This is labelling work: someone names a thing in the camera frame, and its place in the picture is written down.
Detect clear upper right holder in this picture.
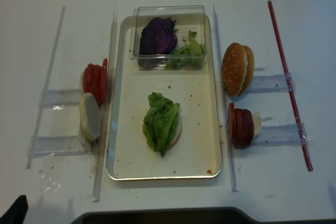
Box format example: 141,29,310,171
247,73,295,93

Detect clear lower right holder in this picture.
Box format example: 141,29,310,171
251,124,311,147

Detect clear upper left holder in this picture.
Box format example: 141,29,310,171
38,89,81,108

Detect stack of meat slices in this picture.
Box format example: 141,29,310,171
234,109,254,148

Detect clear plastic container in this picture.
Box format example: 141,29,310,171
129,5,207,70

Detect front meat patty slice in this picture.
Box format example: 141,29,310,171
228,103,237,144

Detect clear rail right of tray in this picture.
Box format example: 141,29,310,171
213,5,239,192

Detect clear lower left holder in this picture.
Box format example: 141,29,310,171
27,135,94,158

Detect dark monitor edge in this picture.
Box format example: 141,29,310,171
72,207,260,223

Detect green lettuce leaf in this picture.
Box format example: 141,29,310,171
142,92,180,157

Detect clear rail left of tray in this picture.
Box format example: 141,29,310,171
92,10,118,202

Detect clear far left rail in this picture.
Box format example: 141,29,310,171
26,6,66,169

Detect sesame bun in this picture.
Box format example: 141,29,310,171
222,42,248,97
239,45,255,95

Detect red tomato slice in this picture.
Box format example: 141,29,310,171
100,58,108,103

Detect stack of tomato slices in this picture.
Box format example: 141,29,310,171
82,63,102,105

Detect cream metal tray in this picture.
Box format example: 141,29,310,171
106,16,225,180

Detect clear holder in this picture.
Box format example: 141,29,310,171
251,124,311,147
27,135,94,158
247,73,295,93
38,89,81,108

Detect green lettuce scraps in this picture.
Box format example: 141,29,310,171
165,30,204,70

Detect red straw strip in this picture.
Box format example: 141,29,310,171
267,0,313,172

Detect sesame bun top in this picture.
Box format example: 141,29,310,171
222,42,248,97

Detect clear rail of tray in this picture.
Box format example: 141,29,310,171
92,10,118,202
213,5,239,192

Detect black object bottom left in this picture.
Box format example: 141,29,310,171
0,195,29,224

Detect bottom bun slice on tray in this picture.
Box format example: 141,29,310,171
169,114,182,149

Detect purple cabbage leaf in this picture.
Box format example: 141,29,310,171
138,17,177,69

